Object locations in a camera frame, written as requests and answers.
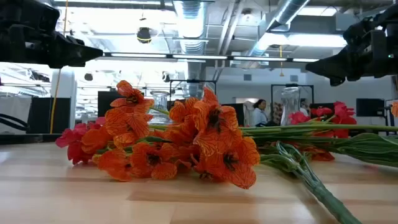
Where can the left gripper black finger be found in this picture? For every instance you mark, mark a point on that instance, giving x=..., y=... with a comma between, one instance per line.
x=68, y=63
x=74, y=49

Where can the red artificial flower stem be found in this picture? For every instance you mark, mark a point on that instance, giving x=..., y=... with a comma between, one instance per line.
x=298, y=118
x=342, y=116
x=73, y=146

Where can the pink tulip stem one bud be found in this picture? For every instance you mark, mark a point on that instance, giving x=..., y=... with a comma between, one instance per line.
x=100, y=120

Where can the orange artificial flower stem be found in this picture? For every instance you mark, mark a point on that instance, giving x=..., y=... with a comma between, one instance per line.
x=367, y=146
x=217, y=137
x=130, y=121

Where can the tall clear glass vase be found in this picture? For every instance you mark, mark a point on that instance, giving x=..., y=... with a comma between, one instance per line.
x=290, y=102

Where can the short clear glass vase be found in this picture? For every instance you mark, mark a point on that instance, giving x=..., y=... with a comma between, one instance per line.
x=160, y=104

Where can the black monitor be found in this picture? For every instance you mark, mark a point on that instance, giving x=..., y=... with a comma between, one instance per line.
x=48, y=115
x=105, y=102
x=237, y=113
x=315, y=105
x=370, y=107

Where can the person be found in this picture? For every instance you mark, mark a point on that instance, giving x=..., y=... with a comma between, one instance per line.
x=259, y=116

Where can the black hanging dome camera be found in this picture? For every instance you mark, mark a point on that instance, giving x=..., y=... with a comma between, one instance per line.
x=144, y=35

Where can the silver ventilation duct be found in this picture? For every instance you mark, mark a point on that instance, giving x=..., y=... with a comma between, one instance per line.
x=289, y=12
x=190, y=18

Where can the black ceiling light rail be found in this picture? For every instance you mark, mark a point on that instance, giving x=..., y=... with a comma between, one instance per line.
x=169, y=56

